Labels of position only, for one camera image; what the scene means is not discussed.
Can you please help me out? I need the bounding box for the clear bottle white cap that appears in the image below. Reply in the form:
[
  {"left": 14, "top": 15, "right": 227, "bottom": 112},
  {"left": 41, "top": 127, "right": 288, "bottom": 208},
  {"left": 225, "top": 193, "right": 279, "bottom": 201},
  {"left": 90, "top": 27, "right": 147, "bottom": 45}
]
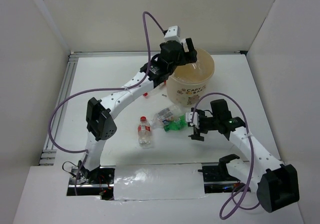
[{"left": 184, "top": 58, "right": 213, "bottom": 82}]

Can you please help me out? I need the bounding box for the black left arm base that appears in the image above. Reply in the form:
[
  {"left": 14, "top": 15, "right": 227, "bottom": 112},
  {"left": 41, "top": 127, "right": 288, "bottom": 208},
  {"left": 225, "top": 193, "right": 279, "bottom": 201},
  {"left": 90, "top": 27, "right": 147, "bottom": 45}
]
[{"left": 61, "top": 161, "right": 115, "bottom": 200}]

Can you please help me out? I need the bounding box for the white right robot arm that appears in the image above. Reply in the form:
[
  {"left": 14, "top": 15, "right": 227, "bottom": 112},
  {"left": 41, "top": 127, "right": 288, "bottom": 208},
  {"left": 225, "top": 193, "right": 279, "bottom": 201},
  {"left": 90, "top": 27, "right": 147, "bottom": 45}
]
[{"left": 185, "top": 99, "right": 300, "bottom": 213}]

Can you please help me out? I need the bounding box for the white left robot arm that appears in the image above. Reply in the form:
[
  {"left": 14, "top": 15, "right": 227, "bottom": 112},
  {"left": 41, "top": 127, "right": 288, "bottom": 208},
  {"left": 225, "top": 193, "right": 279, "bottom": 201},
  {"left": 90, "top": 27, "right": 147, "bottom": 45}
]
[{"left": 78, "top": 38, "right": 197, "bottom": 183}]

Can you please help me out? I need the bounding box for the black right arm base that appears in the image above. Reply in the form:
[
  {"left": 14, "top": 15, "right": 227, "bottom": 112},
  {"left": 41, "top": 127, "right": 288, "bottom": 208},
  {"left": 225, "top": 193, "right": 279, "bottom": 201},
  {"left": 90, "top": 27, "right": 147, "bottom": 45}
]
[{"left": 198, "top": 154, "right": 244, "bottom": 194}]

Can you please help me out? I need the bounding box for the cream cartoon capybara bin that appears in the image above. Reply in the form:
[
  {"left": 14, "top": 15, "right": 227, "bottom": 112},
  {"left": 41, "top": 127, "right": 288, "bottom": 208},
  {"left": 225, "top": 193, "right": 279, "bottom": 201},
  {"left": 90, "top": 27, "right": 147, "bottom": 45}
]
[{"left": 166, "top": 49, "right": 215, "bottom": 107}]

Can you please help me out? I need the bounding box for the green plastic bottle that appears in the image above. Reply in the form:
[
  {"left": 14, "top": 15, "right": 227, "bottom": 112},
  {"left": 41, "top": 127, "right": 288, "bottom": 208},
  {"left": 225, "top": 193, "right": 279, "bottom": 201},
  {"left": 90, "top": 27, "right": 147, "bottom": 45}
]
[{"left": 163, "top": 114, "right": 187, "bottom": 132}]

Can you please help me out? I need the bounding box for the clear bottle blue white label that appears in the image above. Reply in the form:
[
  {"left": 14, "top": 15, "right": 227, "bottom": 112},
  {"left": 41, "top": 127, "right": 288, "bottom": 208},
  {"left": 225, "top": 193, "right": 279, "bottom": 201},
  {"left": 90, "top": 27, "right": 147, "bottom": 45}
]
[{"left": 149, "top": 104, "right": 184, "bottom": 129}]

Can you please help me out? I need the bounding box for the red cap bottle red label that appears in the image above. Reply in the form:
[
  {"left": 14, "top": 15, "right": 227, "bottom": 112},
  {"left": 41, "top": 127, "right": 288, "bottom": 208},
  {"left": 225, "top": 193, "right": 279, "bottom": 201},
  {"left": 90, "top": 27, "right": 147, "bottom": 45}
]
[{"left": 137, "top": 116, "right": 153, "bottom": 148}]

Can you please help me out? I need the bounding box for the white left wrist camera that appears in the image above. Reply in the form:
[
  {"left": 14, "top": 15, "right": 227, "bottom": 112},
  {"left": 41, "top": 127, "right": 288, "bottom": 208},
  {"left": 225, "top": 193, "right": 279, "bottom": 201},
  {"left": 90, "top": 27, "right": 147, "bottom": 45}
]
[{"left": 164, "top": 26, "right": 181, "bottom": 43}]

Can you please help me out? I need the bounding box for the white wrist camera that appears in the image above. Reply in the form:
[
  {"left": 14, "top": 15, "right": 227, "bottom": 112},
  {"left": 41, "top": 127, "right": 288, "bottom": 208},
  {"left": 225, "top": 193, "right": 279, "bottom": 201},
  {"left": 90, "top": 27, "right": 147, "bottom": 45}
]
[
  {"left": 185, "top": 112, "right": 199, "bottom": 128},
  {"left": 164, "top": 26, "right": 181, "bottom": 43}
]

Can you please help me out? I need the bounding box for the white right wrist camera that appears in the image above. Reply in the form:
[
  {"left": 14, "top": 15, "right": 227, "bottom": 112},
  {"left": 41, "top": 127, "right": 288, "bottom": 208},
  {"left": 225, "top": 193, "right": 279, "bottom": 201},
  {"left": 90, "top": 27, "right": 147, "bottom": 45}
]
[{"left": 185, "top": 112, "right": 199, "bottom": 128}]

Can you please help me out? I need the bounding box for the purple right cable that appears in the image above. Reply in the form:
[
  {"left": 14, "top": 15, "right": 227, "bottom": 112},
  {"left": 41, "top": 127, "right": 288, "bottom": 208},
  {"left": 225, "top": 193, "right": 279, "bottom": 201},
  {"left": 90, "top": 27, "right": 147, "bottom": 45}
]
[{"left": 192, "top": 92, "right": 262, "bottom": 221}]

